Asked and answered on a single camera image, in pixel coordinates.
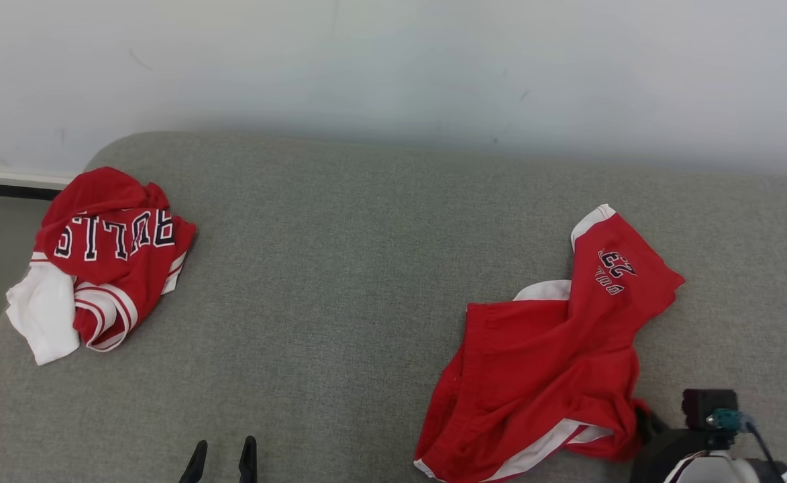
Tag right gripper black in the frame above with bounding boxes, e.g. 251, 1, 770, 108
631, 402, 736, 483

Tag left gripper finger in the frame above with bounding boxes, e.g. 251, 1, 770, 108
178, 439, 208, 483
239, 436, 258, 483

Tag red shorts with white stripe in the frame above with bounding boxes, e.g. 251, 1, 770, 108
413, 203, 686, 483

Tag red Bulls jersey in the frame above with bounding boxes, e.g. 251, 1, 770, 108
5, 166, 197, 366

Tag grey fabric sofa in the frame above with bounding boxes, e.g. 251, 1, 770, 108
0, 131, 787, 483

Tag black and white baseboard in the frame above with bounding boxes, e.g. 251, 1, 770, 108
0, 164, 77, 201

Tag right arm cable teal plug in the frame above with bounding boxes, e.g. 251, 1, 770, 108
707, 408, 782, 465

